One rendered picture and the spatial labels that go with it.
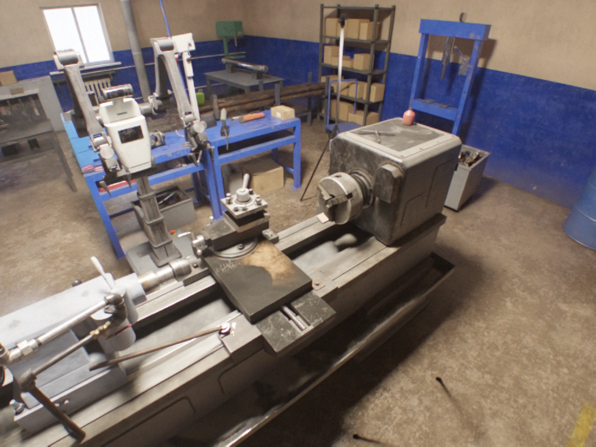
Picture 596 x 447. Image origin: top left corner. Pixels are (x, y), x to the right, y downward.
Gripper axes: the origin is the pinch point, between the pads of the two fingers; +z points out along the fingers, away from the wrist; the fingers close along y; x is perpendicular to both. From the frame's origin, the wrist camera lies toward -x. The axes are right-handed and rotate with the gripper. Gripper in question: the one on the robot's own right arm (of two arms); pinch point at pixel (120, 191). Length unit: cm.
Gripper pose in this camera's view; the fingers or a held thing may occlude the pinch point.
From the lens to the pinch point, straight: 166.0
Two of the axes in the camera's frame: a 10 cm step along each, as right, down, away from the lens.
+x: -5.7, 0.2, 8.2
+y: 7.5, -3.9, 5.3
